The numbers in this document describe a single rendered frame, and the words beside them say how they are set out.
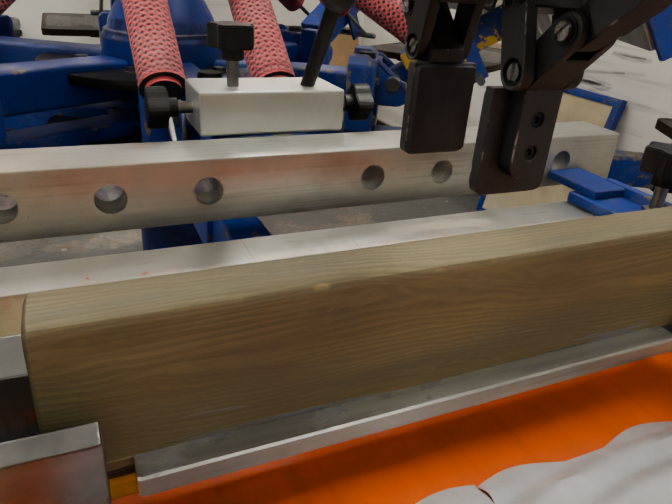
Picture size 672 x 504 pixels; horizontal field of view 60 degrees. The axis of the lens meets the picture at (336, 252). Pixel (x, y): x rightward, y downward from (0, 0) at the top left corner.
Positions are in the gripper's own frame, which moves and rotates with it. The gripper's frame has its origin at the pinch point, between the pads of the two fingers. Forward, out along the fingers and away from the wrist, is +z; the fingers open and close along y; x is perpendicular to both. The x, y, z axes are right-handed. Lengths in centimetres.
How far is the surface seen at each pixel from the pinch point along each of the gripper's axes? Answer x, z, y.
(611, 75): 201, 28, -168
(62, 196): -16.3, 9.5, -20.9
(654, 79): 201, 26, -147
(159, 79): -6.4, 6.0, -43.2
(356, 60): 25, 7, -61
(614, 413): 11.1, 16.1, 3.0
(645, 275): 12.3, 8.3, 1.3
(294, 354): -7.9, 8.9, 1.3
